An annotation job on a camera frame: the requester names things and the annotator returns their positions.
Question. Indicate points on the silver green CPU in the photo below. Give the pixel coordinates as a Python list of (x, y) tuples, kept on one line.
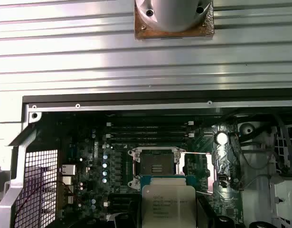
[(168, 204)]

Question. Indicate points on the green motherboard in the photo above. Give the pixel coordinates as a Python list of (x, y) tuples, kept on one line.
[(88, 152)]

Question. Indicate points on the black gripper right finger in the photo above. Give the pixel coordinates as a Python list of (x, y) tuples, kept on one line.
[(205, 218)]

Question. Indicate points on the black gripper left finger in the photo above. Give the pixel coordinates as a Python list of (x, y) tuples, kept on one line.
[(126, 223)]

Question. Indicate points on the CPU socket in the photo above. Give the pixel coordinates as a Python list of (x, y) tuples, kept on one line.
[(155, 159)]

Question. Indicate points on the RAM slot black clips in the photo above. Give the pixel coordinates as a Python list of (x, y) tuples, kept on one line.
[(122, 196), (148, 130), (148, 142)]

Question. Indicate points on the metal socket cover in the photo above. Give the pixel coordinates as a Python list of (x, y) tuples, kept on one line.
[(211, 173)]

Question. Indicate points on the silver coin cell battery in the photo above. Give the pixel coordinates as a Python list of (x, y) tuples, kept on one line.
[(221, 138)]

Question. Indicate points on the brown square base plate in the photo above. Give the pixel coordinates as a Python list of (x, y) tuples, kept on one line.
[(174, 35)]

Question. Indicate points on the black grey PC case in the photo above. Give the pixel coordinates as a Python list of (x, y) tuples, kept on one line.
[(136, 107)]

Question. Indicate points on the RAM slot white clips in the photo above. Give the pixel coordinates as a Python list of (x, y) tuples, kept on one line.
[(148, 125), (148, 136), (122, 203)]

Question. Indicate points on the silver metal disk bay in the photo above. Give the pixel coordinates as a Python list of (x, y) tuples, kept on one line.
[(255, 161)]

